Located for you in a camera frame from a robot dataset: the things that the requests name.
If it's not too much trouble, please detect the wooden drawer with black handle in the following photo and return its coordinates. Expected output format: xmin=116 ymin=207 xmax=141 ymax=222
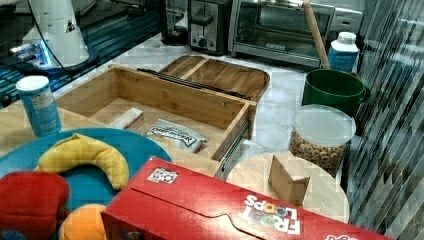
xmin=57 ymin=65 xmax=261 ymax=178

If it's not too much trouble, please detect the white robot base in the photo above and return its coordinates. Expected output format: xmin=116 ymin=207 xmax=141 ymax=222
xmin=9 ymin=0 xmax=98 ymax=71

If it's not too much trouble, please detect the white packet in drawer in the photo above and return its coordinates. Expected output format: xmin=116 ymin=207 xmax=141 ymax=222
xmin=145 ymin=119 xmax=209 ymax=153

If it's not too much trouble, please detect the wooden tray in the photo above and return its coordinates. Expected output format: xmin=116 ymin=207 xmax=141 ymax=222
xmin=160 ymin=55 xmax=270 ymax=102

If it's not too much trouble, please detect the white red small box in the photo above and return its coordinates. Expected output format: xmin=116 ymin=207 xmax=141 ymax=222
xmin=110 ymin=108 xmax=144 ymax=131

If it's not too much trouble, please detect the small wooden block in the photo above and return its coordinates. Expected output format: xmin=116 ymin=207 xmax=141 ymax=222
xmin=268 ymin=152 xmax=310 ymax=206

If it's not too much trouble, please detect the red Froot Loops cereal box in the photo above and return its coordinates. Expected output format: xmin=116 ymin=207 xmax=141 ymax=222
xmin=102 ymin=158 xmax=392 ymax=240

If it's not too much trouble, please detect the black silver toaster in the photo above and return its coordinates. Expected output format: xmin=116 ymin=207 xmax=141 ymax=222
xmin=188 ymin=0 xmax=233 ymax=55

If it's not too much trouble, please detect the clear cereal jar with lid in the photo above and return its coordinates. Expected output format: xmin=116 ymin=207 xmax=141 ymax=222
xmin=288 ymin=104 xmax=356 ymax=176

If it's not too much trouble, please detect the silver toaster oven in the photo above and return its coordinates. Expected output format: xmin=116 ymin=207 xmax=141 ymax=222
xmin=228 ymin=0 xmax=365 ymax=68

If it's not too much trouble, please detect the black coffee maker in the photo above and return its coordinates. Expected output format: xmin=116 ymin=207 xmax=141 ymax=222
xmin=159 ymin=0 xmax=188 ymax=46

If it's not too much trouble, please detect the green pot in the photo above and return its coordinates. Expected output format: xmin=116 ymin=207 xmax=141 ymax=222
xmin=301 ymin=69 xmax=371 ymax=116

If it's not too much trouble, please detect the round wooden board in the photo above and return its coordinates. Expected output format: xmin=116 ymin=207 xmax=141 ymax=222
xmin=227 ymin=153 xmax=350 ymax=223

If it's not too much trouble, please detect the blue round plate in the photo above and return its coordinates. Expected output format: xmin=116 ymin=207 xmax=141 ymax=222
xmin=0 ymin=128 xmax=171 ymax=210

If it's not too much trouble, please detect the yellow plush banana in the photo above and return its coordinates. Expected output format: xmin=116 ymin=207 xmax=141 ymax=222
xmin=35 ymin=134 xmax=129 ymax=190

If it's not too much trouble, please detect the blue bottle white cap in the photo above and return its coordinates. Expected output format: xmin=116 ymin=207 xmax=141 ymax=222
xmin=328 ymin=32 xmax=359 ymax=72

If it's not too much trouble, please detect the orange plush fruit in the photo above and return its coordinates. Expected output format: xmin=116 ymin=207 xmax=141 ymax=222
xmin=58 ymin=204 xmax=107 ymax=240

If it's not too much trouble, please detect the blue cylindrical canister white lid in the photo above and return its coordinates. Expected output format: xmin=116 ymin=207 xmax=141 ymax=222
xmin=15 ymin=75 xmax=62 ymax=137

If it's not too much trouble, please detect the red plush toy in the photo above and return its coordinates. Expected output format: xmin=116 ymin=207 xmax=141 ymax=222
xmin=0 ymin=171 xmax=70 ymax=240

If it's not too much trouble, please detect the wooden utensil handle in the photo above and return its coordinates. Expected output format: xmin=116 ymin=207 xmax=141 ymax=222
xmin=303 ymin=0 xmax=330 ymax=69

